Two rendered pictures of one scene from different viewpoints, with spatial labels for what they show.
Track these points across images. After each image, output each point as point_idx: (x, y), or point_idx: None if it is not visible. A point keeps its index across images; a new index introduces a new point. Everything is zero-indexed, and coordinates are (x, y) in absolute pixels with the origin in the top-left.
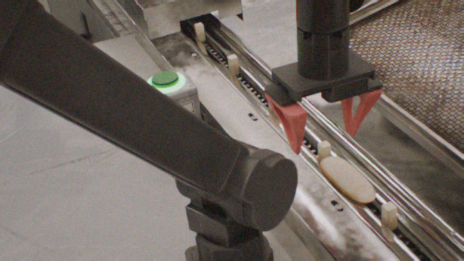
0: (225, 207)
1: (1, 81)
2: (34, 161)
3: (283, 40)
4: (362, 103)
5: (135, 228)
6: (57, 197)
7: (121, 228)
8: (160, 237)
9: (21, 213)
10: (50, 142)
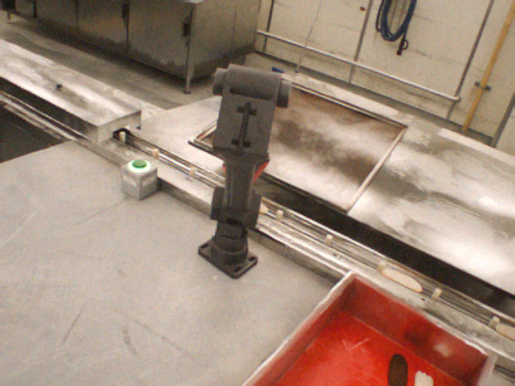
0: (241, 219)
1: (255, 164)
2: (71, 218)
3: (164, 140)
4: (261, 167)
5: (159, 244)
6: (102, 235)
7: (151, 244)
8: (176, 245)
9: (87, 246)
10: (71, 207)
